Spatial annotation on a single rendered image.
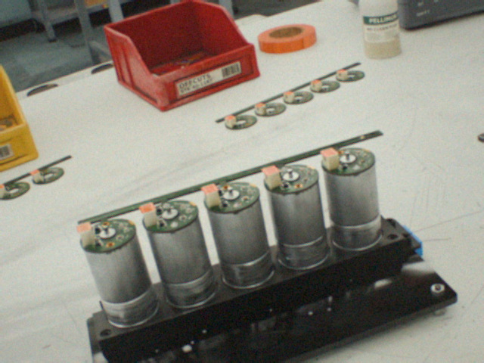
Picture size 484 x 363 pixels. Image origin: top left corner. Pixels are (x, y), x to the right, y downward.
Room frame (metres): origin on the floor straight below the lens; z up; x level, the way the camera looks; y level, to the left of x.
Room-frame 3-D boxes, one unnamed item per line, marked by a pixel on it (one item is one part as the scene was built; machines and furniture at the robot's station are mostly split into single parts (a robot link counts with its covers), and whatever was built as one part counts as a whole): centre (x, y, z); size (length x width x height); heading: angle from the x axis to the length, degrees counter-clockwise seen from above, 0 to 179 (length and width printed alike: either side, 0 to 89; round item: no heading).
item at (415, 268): (0.24, 0.00, 0.76); 0.16 x 0.07 x 0.01; 102
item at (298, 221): (0.27, -0.02, 0.79); 0.02 x 0.02 x 0.05
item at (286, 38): (0.66, -0.07, 0.76); 0.06 x 0.06 x 0.01
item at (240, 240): (0.26, 0.01, 0.79); 0.02 x 0.02 x 0.05
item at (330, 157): (0.27, -0.04, 0.82); 0.01 x 0.01 x 0.01; 12
